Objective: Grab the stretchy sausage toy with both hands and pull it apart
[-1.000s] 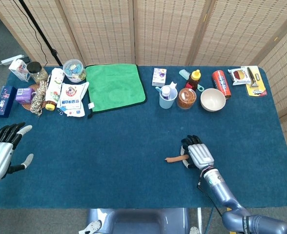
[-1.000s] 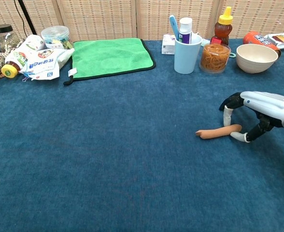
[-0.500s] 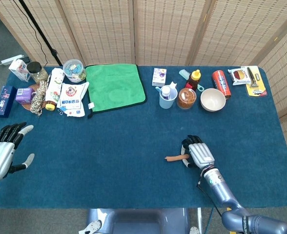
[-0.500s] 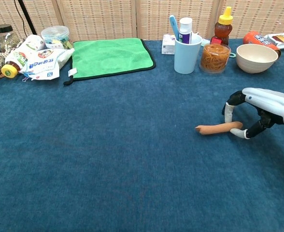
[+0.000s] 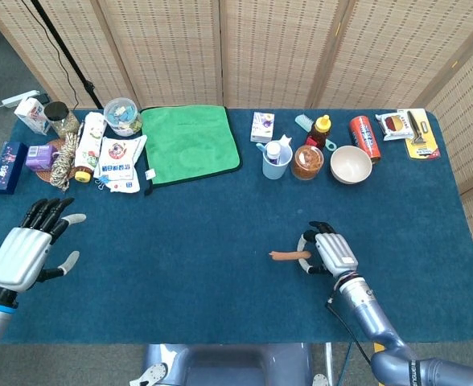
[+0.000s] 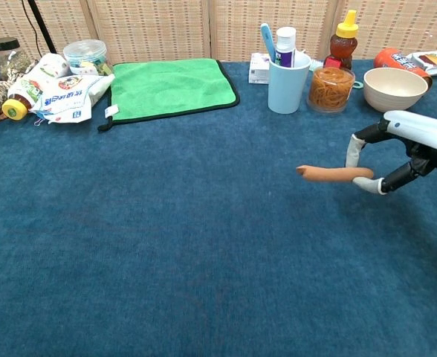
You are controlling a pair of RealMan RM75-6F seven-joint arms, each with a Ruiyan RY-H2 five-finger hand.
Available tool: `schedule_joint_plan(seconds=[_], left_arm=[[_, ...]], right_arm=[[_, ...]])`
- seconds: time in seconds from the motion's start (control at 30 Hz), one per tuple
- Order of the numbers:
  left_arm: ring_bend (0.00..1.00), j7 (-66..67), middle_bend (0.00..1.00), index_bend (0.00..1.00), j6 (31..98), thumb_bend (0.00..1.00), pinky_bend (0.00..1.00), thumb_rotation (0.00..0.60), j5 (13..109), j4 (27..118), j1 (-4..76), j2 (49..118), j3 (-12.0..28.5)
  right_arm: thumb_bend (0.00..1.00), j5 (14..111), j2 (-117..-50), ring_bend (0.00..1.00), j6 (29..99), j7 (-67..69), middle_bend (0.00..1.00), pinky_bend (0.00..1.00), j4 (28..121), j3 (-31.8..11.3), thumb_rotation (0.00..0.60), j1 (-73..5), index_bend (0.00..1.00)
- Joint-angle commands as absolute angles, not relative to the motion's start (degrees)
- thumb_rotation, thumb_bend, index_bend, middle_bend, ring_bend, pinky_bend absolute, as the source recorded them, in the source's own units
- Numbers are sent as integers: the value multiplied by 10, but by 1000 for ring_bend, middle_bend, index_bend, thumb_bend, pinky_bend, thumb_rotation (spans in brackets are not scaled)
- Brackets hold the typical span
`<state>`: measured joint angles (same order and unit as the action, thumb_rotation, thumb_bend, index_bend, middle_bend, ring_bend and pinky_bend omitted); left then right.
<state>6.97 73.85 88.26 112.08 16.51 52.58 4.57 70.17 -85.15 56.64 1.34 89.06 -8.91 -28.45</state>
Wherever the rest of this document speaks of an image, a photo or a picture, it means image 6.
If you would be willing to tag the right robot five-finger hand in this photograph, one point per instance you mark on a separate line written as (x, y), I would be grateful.
(426, 134)

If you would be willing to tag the orange stretchy sausage toy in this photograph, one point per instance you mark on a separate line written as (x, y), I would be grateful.
(326, 174)

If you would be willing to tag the beige bowl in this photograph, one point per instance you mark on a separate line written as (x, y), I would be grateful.
(393, 91)

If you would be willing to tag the white wrapped snack package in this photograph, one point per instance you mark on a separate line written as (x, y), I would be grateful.
(436, 61)

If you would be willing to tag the clear jar of rubber bands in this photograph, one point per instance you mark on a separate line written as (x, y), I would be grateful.
(331, 89)

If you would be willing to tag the small red block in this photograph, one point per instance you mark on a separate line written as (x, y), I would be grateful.
(332, 62)

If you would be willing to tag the honey bottle with yellow cap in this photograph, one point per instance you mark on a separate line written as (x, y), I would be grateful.
(343, 44)

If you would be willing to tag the light blue plastic cup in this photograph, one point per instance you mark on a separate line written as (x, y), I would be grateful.
(287, 89)

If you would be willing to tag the white and purple toothpaste tube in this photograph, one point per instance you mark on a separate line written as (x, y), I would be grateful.
(286, 46)

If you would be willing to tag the small white printed box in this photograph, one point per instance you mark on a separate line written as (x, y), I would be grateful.
(258, 68)

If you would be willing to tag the light blue toothbrush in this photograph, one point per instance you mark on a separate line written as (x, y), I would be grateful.
(267, 41)

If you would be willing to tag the blue fuzzy table cover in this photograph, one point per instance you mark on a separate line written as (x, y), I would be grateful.
(185, 230)

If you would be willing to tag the green microfiber cloth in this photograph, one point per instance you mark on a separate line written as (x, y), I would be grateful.
(170, 87)

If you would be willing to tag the bamboo folding screen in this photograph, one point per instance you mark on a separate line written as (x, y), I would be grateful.
(166, 26)

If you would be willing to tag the clear tub of colourful clips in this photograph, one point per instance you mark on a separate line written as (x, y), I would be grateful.
(86, 56)

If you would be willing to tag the white printed plastic bag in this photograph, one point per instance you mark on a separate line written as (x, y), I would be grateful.
(66, 100)

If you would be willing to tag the small binder clip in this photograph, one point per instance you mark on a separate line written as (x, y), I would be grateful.
(39, 121)

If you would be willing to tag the black tripod stand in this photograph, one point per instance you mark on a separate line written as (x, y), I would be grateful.
(42, 26)

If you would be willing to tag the white bottle with yellow cap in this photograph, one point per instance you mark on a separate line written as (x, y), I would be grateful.
(29, 89)

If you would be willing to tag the glass jar with black lid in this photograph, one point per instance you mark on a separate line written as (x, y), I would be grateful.
(8, 56)

